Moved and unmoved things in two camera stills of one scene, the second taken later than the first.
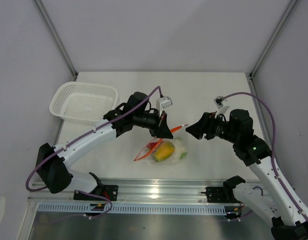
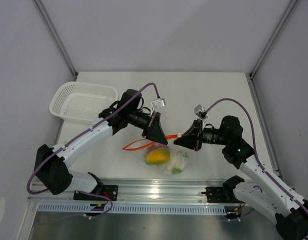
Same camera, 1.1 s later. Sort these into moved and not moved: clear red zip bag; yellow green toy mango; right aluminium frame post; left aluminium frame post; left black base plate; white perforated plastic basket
Moved: yellow green toy mango; clear red zip bag
Not moved: right aluminium frame post; left aluminium frame post; left black base plate; white perforated plastic basket
